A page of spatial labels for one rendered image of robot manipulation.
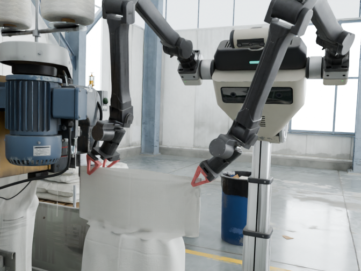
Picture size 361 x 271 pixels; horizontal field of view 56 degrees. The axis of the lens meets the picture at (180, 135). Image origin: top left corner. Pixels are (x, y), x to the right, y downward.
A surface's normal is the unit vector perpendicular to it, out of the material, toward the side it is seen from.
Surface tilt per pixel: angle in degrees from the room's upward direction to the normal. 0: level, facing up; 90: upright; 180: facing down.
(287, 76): 40
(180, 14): 90
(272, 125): 130
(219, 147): 79
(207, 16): 90
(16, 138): 91
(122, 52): 106
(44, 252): 90
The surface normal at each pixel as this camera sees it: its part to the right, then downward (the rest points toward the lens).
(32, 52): 0.36, 0.09
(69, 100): 0.02, 0.07
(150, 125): -0.39, 0.05
